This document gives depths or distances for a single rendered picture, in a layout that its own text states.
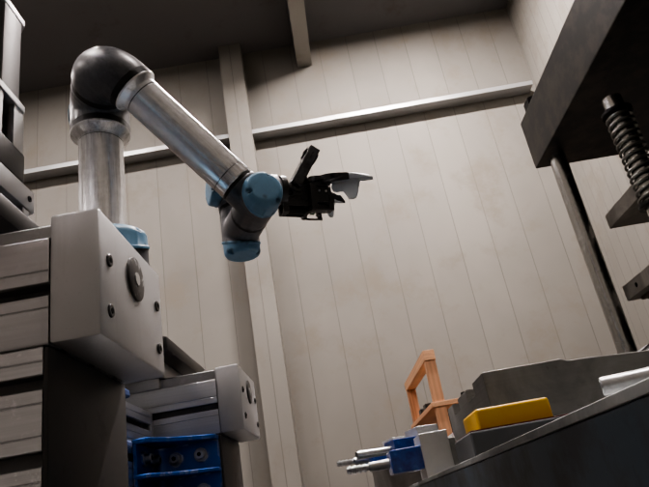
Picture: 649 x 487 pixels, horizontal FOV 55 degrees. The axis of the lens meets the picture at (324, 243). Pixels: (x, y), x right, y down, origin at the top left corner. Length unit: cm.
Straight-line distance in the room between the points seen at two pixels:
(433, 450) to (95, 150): 84
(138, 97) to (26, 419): 88
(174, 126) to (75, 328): 82
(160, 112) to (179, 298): 661
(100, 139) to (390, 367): 617
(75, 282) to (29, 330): 4
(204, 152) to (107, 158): 20
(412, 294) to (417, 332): 47
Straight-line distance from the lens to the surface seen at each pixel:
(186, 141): 119
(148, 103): 123
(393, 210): 788
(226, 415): 89
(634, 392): 21
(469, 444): 53
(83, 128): 133
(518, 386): 70
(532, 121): 242
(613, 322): 219
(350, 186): 138
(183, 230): 809
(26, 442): 42
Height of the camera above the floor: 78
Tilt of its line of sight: 23 degrees up
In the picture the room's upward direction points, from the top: 10 degrees counter-clockwise
